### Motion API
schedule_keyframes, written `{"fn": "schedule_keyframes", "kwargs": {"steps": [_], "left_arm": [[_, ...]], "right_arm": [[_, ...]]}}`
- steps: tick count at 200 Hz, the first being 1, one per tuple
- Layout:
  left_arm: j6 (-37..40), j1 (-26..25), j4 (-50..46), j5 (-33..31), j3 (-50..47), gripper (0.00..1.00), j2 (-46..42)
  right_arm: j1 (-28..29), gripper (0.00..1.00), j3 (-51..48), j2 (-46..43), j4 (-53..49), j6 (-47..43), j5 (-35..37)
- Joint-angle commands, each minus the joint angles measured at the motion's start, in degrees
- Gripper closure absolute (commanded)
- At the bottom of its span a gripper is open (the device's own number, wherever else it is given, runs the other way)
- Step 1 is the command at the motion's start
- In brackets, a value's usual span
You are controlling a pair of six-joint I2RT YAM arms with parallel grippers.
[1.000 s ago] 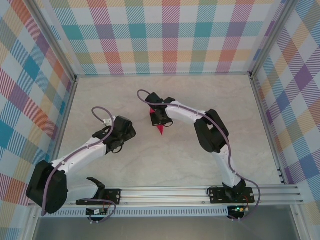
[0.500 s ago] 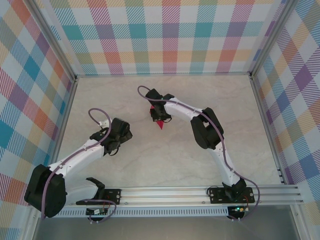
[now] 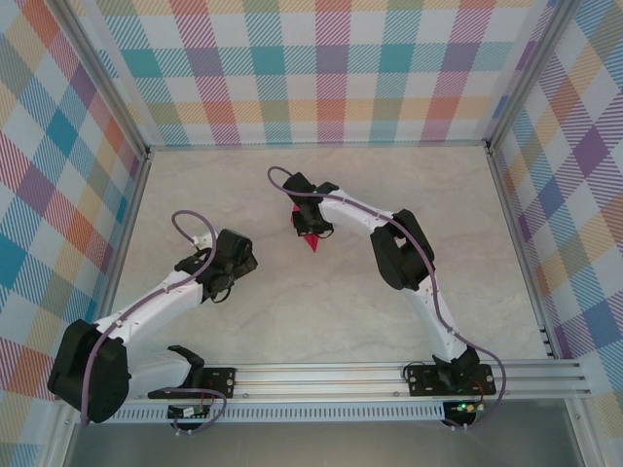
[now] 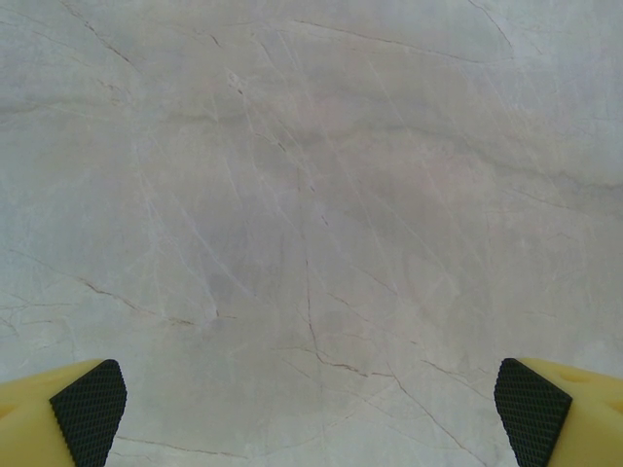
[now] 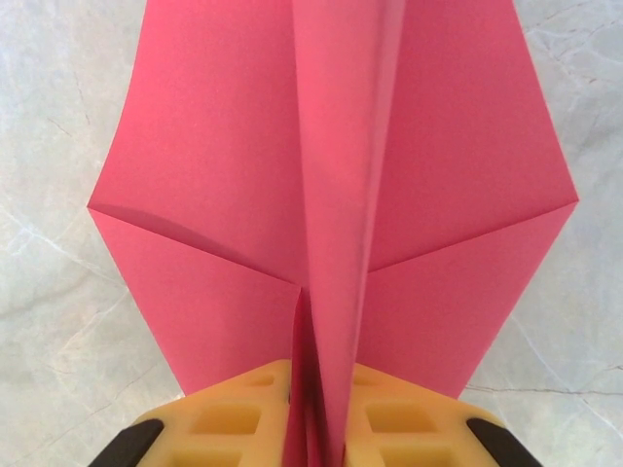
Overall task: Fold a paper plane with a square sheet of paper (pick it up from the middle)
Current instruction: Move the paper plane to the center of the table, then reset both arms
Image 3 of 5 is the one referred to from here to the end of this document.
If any perforated metal cable tray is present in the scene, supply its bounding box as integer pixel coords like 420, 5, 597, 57
75, 406, 449, 423

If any aluminium side rail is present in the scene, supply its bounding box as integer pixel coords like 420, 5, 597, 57
486, 145, 559, 361
87, 150, 152, 366

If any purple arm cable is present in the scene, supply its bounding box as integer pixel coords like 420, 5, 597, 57
80, 209, 230, 436
267, 166, 507, 432

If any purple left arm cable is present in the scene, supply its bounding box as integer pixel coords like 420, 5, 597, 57
80, 209, 230, 436

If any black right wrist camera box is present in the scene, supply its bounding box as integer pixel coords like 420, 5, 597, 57
281, 172, 317, 197

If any pink paper sheet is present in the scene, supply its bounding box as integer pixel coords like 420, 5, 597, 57
290, 206, 325, 254

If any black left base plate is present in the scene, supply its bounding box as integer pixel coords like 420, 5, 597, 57
147, 365, 238, 400

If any circuit board with green light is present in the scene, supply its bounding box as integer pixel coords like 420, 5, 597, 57
445, 399, 488, 417

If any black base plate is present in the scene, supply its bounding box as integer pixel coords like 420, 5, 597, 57
147, 365, 238, 400
406, 364, 497, 398

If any slanted aluminium frame post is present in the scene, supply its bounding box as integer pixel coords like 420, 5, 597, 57
486, 0, 585, 152
48, 0, 152, 157

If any small black circuit board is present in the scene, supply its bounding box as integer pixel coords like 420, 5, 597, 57
167, 403, 213, 419

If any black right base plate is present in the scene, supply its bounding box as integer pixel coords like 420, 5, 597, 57
406, 364, 497, 398

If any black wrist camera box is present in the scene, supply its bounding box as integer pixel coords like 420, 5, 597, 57
213, 228, 255, 268
281, 172, 317, 197

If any grey metal sheet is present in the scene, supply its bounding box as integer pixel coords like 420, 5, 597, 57
62, 420, 585, 467

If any wide aluminium mounting rail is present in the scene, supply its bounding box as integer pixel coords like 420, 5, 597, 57
53, 358, 593, 403

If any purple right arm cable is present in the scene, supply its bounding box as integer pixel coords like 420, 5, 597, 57
267, 166, 507, 432

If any thin aluminium frame bar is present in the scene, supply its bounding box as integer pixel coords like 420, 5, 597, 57
145, 139, 493, 153

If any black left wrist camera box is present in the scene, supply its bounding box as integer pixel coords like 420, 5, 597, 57
213, 228, 255, 268

